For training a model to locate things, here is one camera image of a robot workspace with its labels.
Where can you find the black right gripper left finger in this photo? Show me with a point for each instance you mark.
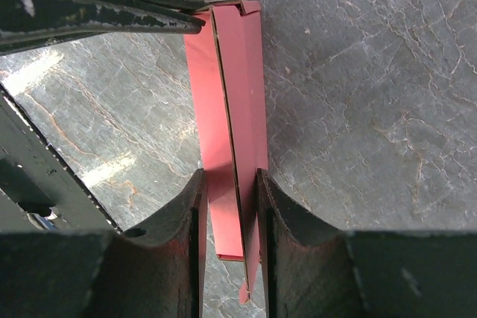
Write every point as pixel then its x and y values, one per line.
pixel 153 269

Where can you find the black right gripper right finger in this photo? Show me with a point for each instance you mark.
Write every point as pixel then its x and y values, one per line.
pixel 313 269

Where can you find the pink paper box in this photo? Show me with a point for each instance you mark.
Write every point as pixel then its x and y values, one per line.
pixel 226 71

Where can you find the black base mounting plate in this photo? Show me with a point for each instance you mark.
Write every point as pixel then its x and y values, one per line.
pixel 39 181

